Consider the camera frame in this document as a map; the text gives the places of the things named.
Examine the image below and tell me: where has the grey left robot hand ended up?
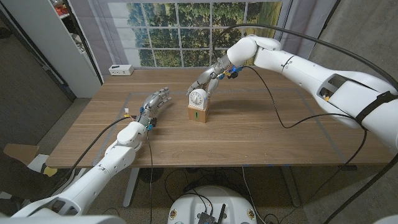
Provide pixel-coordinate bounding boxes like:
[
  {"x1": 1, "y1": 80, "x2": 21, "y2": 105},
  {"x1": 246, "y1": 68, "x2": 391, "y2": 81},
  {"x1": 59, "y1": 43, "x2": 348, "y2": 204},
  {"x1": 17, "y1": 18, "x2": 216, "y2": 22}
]
[{"x1": 135, "y1": 86, "x2": 173, "y2": 127}]

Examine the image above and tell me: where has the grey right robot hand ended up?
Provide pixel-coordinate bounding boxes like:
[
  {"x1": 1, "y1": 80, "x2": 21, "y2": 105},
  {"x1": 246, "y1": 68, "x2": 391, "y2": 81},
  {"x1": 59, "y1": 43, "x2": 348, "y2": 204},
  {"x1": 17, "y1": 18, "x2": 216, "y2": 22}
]
[{"x1": 186, "y1": 55, "x2": 234, "y2": 99}]

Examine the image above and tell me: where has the white kitchen timer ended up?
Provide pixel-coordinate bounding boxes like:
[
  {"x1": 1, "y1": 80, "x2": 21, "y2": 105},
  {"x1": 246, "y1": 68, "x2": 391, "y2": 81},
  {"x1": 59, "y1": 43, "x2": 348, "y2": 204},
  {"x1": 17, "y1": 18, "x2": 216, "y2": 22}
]
[{"x1": 188, "y1": 88, "x2": 210, "y2": 111}]

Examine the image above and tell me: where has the small wooden box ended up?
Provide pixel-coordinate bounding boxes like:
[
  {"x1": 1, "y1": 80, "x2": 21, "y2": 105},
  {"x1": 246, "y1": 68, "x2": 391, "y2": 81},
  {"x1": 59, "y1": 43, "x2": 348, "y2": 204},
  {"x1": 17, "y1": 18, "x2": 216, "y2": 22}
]
[{"x1": 187, "y1": 104, "x2": 210, "y2": 124}]

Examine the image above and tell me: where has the brown cardboard sheet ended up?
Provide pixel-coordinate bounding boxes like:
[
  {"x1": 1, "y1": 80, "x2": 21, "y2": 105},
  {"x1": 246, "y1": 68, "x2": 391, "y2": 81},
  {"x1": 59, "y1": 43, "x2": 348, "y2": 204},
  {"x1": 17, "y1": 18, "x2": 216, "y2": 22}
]
[{"x1": 2, "y1": 142, "x2": 40, "y2": 166}]

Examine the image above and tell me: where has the white power strip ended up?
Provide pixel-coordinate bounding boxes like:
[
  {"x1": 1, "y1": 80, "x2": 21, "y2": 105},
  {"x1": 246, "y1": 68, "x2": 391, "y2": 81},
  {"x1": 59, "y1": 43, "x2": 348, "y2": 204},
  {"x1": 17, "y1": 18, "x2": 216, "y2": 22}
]
[{"x1": 108, "y1": 64, "x2": 135, "y2": 77}]

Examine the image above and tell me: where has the printed window backdrop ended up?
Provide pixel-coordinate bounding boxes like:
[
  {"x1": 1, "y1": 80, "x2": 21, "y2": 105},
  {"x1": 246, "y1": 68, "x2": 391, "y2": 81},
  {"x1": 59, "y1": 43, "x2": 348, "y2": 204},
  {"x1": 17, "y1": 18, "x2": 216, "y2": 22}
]
[{"x1": 67, "y1": 0, "x2": 338, "y2": 75}]

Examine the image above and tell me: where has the white table leg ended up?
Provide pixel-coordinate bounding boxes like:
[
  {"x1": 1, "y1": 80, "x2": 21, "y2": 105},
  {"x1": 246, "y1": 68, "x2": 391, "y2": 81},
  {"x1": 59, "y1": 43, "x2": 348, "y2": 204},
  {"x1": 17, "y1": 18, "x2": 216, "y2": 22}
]
[
  {"x1": 123, "y1": 167, "x2": 141, "y2": 208},
  {"x1": 279, "y1": 166, "x2": 302, "y2": 208}
]

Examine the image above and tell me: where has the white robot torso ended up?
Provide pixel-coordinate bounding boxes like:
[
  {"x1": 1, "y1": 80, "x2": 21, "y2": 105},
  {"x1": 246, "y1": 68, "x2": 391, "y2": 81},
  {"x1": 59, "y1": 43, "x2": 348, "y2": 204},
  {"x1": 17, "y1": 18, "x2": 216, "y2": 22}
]
[{"x1": 167, "y1": 185, "x2": 258, "y2": 224}]

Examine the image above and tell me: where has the white cabinet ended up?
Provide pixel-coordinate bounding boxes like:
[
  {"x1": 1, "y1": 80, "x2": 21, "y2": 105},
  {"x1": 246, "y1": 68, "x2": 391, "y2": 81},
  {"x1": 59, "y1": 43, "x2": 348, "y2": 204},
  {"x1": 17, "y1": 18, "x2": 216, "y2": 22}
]
[{"x1": 0, "y1": 0, "x2": 103, "y2": 99}]

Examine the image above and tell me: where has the black module with antenna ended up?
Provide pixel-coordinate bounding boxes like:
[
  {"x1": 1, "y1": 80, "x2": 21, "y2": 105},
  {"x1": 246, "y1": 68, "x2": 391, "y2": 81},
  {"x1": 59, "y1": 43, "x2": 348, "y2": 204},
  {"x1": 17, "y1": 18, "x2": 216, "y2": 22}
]
[{"x1": 197, "y1": 203, "x2": 226, "y2": 224}]

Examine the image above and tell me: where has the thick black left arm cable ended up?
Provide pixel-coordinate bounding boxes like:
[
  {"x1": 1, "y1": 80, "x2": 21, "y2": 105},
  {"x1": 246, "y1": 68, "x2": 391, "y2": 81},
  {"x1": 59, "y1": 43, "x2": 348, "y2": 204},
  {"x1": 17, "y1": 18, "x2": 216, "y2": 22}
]
[{"x1": 46, "y1": 115, "x2": 133, "y2": 200}]

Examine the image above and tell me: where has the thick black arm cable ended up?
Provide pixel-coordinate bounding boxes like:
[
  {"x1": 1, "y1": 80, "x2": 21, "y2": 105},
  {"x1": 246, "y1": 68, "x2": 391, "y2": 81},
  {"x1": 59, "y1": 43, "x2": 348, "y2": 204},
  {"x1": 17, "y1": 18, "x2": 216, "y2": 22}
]
[
  {"x1": 46, "y1": 115, "x2": 133, "y2": 200},
  {"x1": 212, "y1": 24, "x2": 398, "y2": 91}
]

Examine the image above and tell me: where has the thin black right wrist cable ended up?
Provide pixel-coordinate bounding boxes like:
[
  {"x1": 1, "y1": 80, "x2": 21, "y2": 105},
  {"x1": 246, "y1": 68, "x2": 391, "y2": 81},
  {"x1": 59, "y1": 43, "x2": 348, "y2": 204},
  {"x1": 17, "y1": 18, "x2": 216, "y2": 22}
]
[{"x1": 241, "y1": 65, "x2": 369, "y2": 224}]

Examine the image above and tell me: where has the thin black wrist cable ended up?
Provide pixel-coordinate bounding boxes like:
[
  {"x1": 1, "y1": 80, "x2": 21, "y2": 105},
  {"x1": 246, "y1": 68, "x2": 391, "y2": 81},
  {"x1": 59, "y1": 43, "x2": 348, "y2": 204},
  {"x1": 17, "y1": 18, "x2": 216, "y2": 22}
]
[
  {"x1": 146, "y1": 129, "x2": 155, "y2": 224},
  {"x1": 241, "y1": 65, "x2": 369, "y2": 224}
]

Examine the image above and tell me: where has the thin black left wrist cable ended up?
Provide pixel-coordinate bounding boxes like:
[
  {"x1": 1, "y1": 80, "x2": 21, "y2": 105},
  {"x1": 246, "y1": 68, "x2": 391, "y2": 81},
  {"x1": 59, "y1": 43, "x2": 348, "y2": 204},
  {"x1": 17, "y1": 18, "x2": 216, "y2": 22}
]
[{"x1": 146, "y1": 129, "x2": 155, "y2": 224}]

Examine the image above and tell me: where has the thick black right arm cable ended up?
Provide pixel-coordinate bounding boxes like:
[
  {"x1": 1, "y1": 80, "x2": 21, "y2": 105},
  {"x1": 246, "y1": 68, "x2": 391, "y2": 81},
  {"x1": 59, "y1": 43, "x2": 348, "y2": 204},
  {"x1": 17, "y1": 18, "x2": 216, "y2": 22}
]
[{"x1": 212, "y1": 24, "x2": 398, "y2": 91}]

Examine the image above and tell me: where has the white floor cable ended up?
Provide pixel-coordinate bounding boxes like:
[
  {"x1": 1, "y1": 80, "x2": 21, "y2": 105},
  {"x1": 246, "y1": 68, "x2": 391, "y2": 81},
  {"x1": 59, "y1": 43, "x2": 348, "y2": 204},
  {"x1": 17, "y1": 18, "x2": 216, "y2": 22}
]
[{"x1": 241, "y1": 166, "x2": 259, "y2": 224}]

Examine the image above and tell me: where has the black arm strap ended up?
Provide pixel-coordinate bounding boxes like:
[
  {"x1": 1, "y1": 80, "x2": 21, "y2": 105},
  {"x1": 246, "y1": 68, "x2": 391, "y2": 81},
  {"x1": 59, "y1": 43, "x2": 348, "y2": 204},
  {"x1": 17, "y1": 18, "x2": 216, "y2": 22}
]
[{"x1": 354, "y1": 91, "x2": 398, "y2": 125}]

